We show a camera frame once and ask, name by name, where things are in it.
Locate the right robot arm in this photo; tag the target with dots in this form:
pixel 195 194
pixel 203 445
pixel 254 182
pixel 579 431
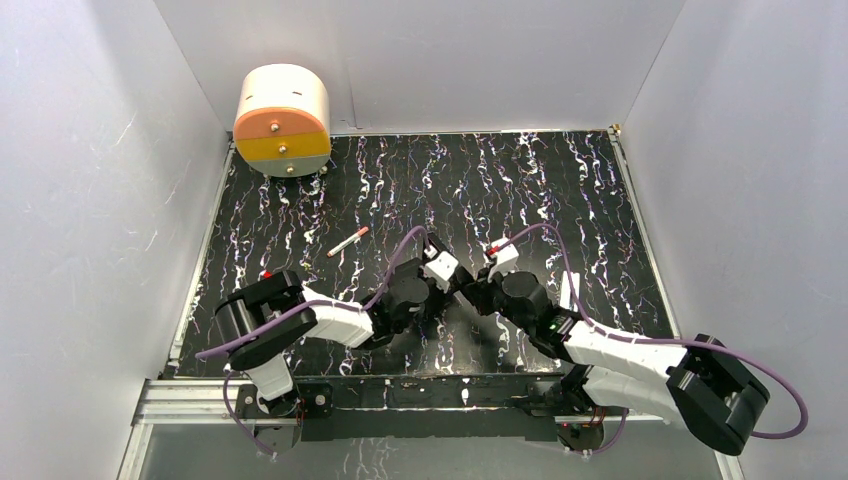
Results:
pixel 710 393

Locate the pink white marker pen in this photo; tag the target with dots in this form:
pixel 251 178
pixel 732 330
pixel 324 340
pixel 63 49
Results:
pixel 355 237

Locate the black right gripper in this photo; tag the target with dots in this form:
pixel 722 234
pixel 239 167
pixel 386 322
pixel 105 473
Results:
pixel 480 290

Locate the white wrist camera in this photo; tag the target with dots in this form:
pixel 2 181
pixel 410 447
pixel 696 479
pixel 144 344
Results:
pixel 502 256
pixel 439 266

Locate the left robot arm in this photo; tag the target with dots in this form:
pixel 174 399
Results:
pixel 258 322

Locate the aluminium front rail frame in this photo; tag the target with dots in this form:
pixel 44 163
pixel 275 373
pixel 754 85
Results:
pixel 401 427

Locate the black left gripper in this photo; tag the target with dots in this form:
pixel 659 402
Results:
pixel 429 291

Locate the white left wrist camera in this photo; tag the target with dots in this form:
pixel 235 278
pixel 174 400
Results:
pixel 439 266

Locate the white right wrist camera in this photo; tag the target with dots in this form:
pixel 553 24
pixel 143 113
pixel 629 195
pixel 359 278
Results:
pixel 502 256

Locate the round cream drawer cabinet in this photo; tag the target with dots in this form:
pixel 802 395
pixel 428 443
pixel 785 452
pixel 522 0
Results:
pixel 281 127

